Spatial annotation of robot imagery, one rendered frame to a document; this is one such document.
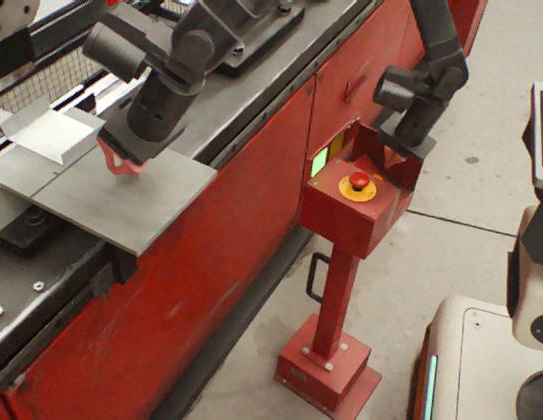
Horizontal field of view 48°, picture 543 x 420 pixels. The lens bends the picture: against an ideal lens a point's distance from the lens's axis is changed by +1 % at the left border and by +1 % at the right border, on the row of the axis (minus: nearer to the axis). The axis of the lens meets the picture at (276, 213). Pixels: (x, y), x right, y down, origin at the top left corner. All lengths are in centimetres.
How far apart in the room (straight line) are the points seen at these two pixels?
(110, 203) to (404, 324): 131
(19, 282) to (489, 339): 116
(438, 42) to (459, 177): 148
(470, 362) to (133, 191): 103
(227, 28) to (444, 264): 165
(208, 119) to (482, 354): 91
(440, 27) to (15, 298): 76
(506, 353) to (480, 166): 110
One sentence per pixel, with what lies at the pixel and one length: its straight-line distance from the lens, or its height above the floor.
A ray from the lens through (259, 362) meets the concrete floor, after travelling 184.
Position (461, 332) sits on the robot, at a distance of 167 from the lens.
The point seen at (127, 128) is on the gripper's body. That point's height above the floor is 112.
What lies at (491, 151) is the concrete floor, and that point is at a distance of 269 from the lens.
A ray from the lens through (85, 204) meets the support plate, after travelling 84.
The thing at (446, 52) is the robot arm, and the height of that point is 106.
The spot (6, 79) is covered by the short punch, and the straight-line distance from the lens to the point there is 92.
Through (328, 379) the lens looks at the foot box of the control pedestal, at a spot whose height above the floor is 12.
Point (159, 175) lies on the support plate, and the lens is 87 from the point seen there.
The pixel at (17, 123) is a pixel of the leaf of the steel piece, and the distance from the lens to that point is 98.
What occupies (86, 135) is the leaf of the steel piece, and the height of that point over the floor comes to 102.
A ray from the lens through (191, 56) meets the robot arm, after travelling 64.
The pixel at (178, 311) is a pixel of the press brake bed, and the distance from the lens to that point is 134.
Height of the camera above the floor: 159
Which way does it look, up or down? 46 degrees down
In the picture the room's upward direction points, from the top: 5 degrees clockwise
